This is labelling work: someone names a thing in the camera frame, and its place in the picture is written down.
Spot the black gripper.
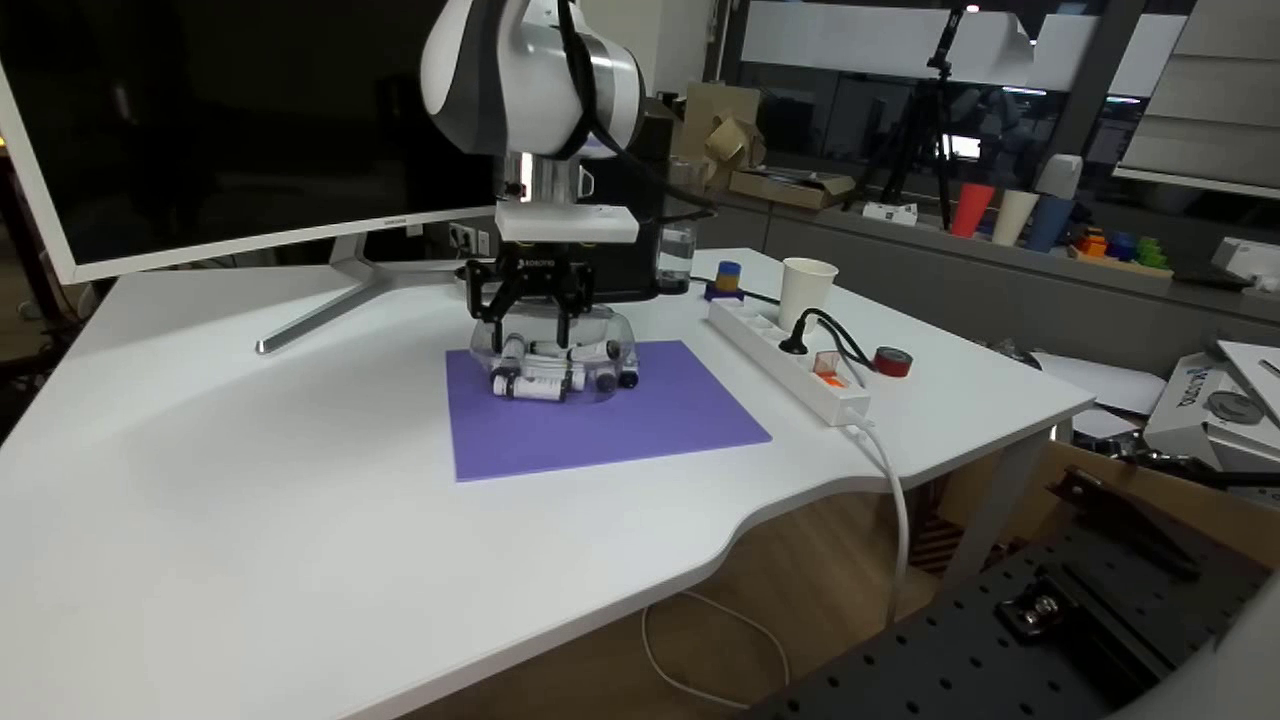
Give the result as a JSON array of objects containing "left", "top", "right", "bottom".
[{"left": 462, "top": 241, "right": 598, "bottom": 371}]

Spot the large white labelled bottle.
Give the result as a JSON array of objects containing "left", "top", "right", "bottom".
[{"left": 486, "top": 364, "right": 580, "bottom": 405}]

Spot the purple mat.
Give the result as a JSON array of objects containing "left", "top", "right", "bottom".
[{"left": 440, "top": 336, "right": 775, "bottom": 489}]

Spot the clear plastic cup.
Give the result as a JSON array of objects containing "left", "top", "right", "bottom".
[{"left": 660, "top": 215, "right": 703, "bottom": 282}]

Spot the white power strip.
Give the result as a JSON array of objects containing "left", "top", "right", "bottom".
[{"left": 698, "top": 301, "right": 877, "bottom": 432}]

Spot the white paper cup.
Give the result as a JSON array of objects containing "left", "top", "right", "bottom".
[{"left": 775, "top": 251, "right": 845, "bottom": 334}]

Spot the red tape roll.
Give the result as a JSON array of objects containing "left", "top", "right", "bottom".
[{"left": 868, "top": 345, "right": 920, "bottom": 382}]

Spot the white curved monitor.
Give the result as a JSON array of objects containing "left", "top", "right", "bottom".
[{"left": 0, "top": 0, "right": 515, "bottom": 292}]

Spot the red plastic cup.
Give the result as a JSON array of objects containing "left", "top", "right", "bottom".
[{"left": 949, "top": 182, "right": 1000, "bottom": 246}]

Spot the black tripod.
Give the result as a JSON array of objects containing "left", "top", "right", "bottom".
[{"left": 853, "top": 0, "right": 994, "bottom": 213}]

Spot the cream plastic cup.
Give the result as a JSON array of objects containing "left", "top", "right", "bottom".
[{"left": 987, "top": 185, "right": 1039, "bottom": 251}]

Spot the blue plastic cup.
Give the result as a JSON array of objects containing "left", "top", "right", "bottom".
[{"left": 1018, "top": 194, "right": 1078, "bottom": 258}]

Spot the black perforated breadboard table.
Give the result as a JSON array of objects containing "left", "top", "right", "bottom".
[{"left": 753, "top": 513, "right": 1273, "bottom": 720}]

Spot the white printed paper stack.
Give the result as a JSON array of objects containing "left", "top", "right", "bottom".
[{"left": 1141, "top": 336, "right": 1280, "bottom": 479}]

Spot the white wrist mount plate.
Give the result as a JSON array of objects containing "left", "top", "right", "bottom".
[{"left": 493, "top": 198, "right": 644, "bottom": 251}]

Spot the black plug with cable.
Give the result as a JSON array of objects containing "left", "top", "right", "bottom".
[{"left": 775, "top": 304, "right": 877, "bottom": 371}]

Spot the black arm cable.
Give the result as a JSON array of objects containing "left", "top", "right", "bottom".
[{"left": 551, "top": 0, "right": 630, "bottom": 162}]

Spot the white loose cable loop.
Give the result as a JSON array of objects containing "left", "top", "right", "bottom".
[{"left": 637, "top": 589, "right": 797, "bottom": 716}]

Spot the white power strip cable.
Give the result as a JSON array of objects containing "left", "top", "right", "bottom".
[{"left": 835, "top": 413, "right": 920, "bottom": 592}]

